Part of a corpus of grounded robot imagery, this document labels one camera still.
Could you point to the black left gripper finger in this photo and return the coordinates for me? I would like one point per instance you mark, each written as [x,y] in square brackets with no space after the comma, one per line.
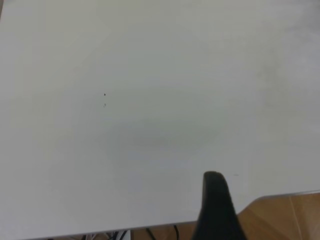
[216,207]

